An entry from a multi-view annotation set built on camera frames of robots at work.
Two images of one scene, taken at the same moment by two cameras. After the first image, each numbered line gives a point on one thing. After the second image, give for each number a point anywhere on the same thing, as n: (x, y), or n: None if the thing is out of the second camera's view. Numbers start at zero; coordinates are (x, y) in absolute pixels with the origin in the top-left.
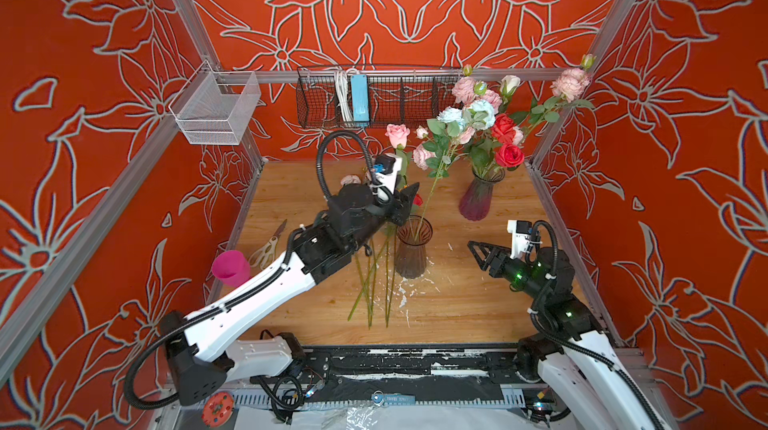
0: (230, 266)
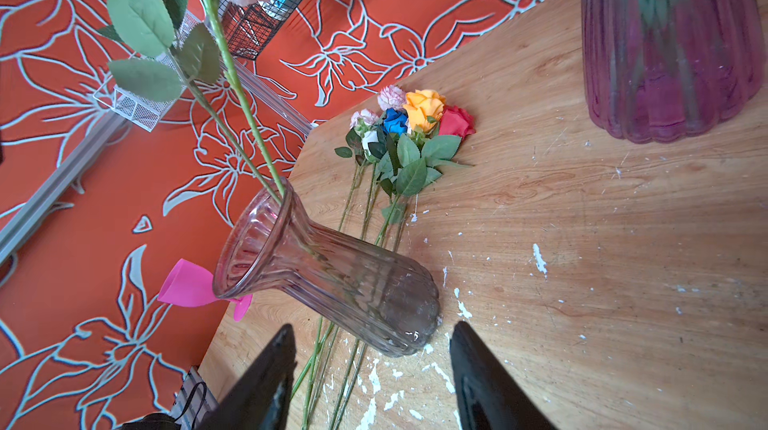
0: (190, 284)
